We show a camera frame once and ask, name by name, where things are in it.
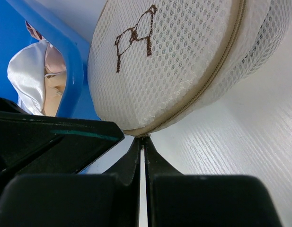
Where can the white mesh laundry bag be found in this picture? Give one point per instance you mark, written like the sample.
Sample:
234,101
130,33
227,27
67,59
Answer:
153,62

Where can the beige zipper pull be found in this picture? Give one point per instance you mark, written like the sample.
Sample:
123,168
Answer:
144,135

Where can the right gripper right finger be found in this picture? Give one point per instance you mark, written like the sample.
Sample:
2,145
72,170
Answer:
178,200

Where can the beige bra in bin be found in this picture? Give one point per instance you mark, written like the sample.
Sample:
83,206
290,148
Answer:
55,75

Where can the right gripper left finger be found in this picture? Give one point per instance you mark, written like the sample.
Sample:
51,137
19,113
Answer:
110,199

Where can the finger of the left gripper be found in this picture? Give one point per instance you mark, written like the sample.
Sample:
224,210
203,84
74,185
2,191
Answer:
31,144

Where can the white satin bra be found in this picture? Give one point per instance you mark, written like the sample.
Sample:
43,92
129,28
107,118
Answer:
26,74

